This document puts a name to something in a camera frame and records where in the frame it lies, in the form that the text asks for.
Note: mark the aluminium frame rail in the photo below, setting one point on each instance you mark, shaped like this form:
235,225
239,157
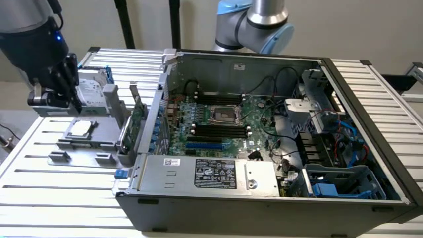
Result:
414,70

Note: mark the silver hard disk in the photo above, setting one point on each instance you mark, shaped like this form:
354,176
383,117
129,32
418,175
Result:
91,91

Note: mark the grey parts rack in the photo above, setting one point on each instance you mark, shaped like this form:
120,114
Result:
108,119

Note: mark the silver metal disk bay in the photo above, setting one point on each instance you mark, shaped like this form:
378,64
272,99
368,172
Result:
314,109

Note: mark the grey-blue plastic disk bay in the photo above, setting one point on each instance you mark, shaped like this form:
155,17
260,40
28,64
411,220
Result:
356,178

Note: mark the green graphics card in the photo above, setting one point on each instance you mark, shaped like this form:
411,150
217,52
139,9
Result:
135,119

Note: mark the black stand pole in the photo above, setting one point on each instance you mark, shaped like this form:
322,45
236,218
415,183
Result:
175,24
125,24

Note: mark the black open PC case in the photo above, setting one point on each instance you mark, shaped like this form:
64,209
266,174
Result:
231,213

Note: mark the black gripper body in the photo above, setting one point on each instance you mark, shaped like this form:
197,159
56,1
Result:
32,52

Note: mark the green motherboard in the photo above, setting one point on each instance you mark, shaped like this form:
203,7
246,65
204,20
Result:
260,134

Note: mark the blue case latch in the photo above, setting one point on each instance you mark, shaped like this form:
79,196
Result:
120,173

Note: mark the black box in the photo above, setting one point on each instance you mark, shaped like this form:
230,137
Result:
398,82

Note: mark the CPU socket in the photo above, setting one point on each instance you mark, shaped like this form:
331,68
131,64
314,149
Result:
225,115

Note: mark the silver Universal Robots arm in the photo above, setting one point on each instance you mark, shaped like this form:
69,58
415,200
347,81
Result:
264,15

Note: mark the blue expansion slot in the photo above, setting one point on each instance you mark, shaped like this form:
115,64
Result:
203,145

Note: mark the black RAM slot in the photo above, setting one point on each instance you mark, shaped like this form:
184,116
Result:
219,102
219,96
219,99
219,128
219,125
219,132
219,135
219,93

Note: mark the silver power supply unit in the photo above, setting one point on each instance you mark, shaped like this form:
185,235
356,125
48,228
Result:
184,178

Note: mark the RAM stick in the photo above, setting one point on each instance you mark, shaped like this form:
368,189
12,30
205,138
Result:
84,144

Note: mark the silver CPU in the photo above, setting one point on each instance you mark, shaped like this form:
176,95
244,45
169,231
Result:
80,128

